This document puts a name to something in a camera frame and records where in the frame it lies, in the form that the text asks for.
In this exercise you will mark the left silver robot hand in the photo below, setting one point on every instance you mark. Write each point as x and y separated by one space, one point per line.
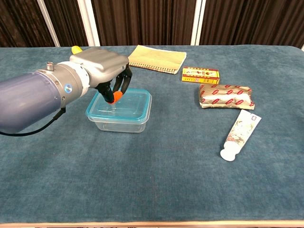
102 64

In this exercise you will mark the teal-rimmed clear plastic container lid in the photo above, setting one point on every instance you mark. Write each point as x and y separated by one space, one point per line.
133 107

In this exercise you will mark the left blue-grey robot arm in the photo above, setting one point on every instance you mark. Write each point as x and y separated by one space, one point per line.
31 99

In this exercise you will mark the clear plastic container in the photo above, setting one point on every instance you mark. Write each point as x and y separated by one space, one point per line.
121 126

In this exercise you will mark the yellow banana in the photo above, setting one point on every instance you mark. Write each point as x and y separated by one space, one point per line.
76 50

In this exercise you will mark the tan spiral notebook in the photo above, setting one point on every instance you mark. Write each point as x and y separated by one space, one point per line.
159 58

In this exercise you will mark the dark brown curtain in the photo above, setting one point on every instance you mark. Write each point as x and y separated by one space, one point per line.
147 21

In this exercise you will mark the yellow red small carton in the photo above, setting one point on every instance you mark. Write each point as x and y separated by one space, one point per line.
200 74

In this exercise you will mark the gold red foil packet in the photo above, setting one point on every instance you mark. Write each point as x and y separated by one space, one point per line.
225 96

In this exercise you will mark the teal table cloth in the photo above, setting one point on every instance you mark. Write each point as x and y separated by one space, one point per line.
166 178

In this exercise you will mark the white toothpaste tube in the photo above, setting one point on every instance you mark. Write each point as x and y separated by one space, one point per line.
242 133

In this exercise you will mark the white metal frame post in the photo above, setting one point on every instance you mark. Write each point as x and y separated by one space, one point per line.
89 23
198 23

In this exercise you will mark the thin grey frame post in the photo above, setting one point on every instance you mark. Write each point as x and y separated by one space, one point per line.
48 23

